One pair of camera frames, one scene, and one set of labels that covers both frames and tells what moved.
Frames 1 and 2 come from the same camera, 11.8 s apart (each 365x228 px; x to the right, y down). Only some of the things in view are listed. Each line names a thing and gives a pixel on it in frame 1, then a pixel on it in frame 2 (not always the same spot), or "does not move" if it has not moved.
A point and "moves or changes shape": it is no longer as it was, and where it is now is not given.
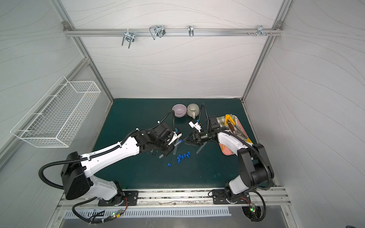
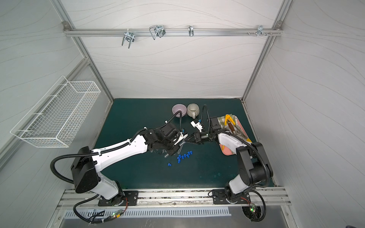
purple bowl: x=179 y=110 does not move
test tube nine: x=180 y=141 moves or changes shape
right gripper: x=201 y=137 does not move
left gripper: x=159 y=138 does not move
